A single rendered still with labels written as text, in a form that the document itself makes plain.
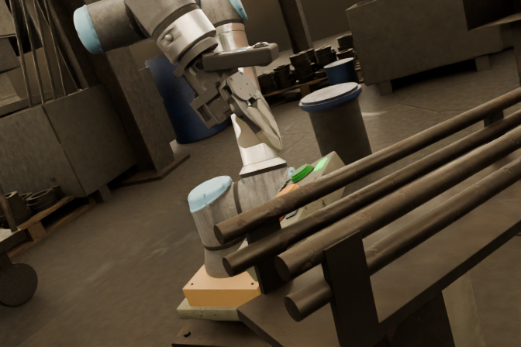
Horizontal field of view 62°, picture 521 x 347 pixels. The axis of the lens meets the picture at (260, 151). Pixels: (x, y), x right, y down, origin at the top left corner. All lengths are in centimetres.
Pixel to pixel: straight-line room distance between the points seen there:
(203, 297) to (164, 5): 93
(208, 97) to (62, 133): 267
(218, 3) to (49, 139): 223
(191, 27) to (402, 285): 53
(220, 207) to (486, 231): 104
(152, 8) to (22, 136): 292
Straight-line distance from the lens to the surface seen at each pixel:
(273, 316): 25
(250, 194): 127
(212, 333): 147
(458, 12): 361
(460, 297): 71
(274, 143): 70
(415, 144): 33
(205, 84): 71
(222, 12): 136
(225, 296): 133
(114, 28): 86
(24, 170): 372
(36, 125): 340
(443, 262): 28
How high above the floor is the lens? 85
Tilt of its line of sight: 16 degrees down
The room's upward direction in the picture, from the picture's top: 19 degrees counter-clockwise
